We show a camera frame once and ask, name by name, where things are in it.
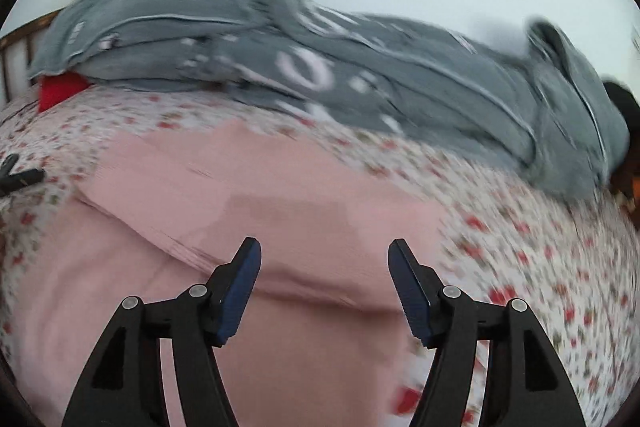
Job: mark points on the grey printed blanket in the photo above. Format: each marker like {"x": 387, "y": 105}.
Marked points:
{"x": 350, "y": 72}

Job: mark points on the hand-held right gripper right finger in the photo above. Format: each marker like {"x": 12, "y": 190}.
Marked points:
{"x": 410, "y": 293}

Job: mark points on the pink knitted sweater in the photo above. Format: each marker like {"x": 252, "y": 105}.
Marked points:
{"x": 300, "y": 187}

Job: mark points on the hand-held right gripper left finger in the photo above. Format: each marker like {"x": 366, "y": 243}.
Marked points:
{"x": 240, "y": 293}

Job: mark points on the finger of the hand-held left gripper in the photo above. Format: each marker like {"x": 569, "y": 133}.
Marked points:
{"x": 25, "y": 179}

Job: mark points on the wooden bed footboard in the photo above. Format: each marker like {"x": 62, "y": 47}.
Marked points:
{"x": 632, "y": 192}

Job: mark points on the black cloth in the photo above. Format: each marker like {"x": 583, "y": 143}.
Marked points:
{"x": 625, "y": 107}

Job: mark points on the red pillow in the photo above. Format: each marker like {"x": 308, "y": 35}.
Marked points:
{"x": 57, "y": 92}

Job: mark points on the wooden bed headboard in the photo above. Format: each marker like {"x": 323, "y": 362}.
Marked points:
{"x": 15, "y": 43}

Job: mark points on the floral bed sheet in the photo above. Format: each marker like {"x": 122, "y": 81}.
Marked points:
{"x": 525, "y": 257}

